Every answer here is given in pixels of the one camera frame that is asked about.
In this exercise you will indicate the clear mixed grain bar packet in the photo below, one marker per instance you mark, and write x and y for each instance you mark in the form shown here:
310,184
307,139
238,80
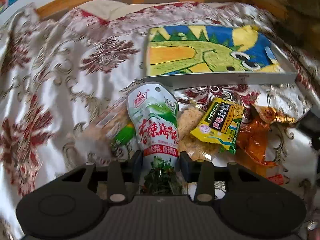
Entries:
97,137

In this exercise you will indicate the cream pillow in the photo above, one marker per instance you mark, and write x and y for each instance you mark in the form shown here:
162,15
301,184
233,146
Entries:
110,10

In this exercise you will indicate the white spicy kelp snack pouch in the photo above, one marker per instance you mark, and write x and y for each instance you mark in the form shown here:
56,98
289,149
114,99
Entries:
153,110

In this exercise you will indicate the silver tray with dinosaur drawing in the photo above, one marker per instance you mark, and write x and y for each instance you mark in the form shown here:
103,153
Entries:
185,56

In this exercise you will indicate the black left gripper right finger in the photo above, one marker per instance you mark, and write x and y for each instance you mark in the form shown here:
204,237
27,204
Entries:
200,172

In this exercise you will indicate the yellow vegetarian snack packet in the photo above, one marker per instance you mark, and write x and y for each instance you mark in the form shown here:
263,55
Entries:
220,125

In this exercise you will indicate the floral satin bed cover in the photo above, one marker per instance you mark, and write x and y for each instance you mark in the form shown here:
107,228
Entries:
58,76

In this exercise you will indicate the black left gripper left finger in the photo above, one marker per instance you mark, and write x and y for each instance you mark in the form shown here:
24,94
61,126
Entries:
123,179

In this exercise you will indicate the orange spicy tofu packet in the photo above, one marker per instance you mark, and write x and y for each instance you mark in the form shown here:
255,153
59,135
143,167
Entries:
253,137

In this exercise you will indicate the green white snack stick packet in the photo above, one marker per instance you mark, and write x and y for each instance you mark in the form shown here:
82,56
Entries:
125,144

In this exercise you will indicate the clear rice cracker packet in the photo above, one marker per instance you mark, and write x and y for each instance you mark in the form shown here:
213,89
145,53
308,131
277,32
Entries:
188,118

